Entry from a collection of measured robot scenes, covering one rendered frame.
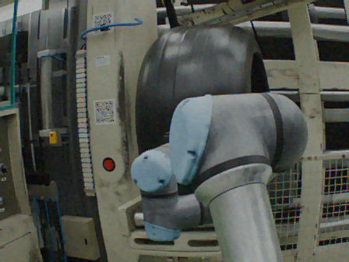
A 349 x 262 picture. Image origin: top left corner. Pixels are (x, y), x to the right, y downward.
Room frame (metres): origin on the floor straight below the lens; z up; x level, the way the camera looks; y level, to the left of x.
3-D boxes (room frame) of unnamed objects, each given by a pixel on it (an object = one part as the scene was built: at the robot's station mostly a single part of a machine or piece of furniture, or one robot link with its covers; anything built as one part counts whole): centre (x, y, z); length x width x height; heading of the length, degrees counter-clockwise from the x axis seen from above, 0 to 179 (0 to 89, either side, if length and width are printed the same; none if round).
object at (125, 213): (1.79, 0.10, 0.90); 0.40 x 0.03 x 0.10; 162
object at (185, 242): (1.60, -0.02, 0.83); 0.36 x 0.09 x 0.06; 72
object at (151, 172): (1.14, 0.04, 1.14); 0.11 x 0.08 x 0.09; 162
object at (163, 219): (1.15, 0.02, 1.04); 0.11 x 0.08 x 0.11; 108
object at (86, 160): (1.80, 0.28, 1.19); 0.05 x 0.04 x 0.48; 162
